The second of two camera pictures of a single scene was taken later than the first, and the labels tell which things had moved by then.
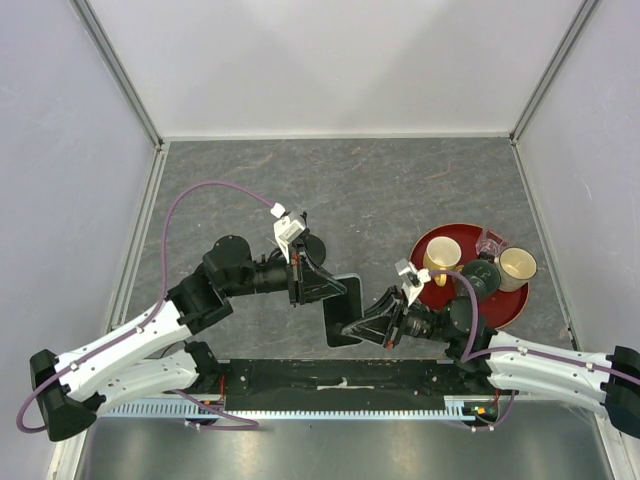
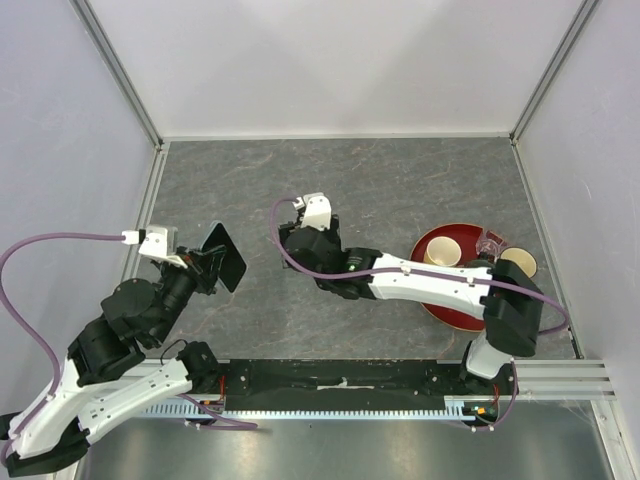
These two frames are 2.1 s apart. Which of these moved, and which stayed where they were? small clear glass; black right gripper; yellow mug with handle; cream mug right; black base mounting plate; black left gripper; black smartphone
Moved: black right gripper; black smartphone; black left gripper
Stayed: cream mug right; black base mounting plate; yellow mug with handle; small clear glass
